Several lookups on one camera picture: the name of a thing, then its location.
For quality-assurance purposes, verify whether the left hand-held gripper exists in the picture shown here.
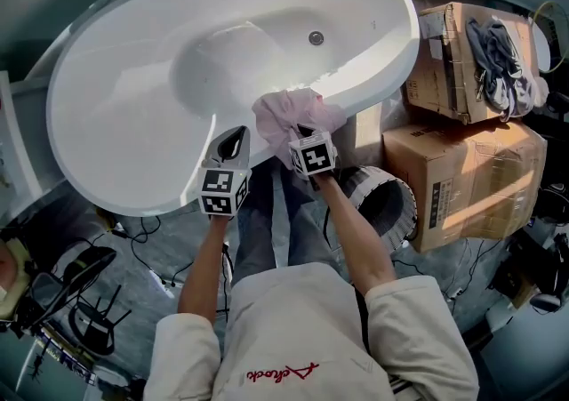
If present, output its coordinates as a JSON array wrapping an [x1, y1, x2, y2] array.
[[196, 124, 253, 219]]

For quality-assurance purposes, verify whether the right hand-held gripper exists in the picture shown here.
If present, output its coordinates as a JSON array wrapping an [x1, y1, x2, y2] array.
[[287, 123, 338, 181]]

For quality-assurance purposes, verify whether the pink cloth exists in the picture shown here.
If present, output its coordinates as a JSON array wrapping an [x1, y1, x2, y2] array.
[[251, 86, 349, 161]]

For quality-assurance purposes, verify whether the round laundry basket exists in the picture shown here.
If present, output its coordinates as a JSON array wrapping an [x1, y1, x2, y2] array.
[[340, 164, 420, 254]]

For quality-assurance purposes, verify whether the person's right forearm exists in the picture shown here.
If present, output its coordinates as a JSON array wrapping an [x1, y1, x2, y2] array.
[[317, 174, 397, 299]]

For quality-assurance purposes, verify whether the person's left forearm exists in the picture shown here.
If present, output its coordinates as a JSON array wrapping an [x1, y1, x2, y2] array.
[[176, 213, 233, 319]]

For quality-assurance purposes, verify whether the person's left leg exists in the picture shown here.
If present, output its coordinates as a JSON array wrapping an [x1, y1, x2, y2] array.
[[230, 158, 293, 289]]

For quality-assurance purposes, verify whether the person's leg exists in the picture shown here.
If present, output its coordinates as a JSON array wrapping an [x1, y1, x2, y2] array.
[[230, 158, 293, 289], [279, 163, 346, 271]]

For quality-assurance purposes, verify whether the person's right leg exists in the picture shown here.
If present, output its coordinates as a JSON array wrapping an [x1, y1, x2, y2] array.
[[279, 163, 346, 271]]

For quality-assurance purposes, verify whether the white bathtub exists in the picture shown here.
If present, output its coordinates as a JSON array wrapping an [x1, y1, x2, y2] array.
[[44, 0, 422, 219]]

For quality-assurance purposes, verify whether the large taped cardboard box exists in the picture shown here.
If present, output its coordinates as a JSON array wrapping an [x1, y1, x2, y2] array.
[[381, 120, 549, 254]]

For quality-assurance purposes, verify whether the flat cardboard box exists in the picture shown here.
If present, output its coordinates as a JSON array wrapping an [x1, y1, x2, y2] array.
[[401, 0, 542, 125]]

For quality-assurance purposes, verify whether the black chair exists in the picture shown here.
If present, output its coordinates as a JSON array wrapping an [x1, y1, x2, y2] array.
[[29, 245, 118, 318]]

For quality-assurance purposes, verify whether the person's cream shirt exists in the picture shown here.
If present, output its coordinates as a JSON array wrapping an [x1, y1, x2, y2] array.
[[141, 260, 481, 401]]

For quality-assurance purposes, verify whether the white vanity cabinet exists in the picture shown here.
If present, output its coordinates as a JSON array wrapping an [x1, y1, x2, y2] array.
[[0, 69, 48, 216]]

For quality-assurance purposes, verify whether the grey clothes pile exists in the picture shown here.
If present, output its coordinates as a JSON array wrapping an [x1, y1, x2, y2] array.
[[465, 15, 551, 124]]

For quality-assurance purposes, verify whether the black stool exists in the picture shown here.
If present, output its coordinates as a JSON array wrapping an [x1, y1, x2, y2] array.
[[66, 284, 133, 357]]

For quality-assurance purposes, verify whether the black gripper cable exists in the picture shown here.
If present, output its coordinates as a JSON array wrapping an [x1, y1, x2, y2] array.
[[220, 242, 236, 316], [322, 205, 333, 252]]

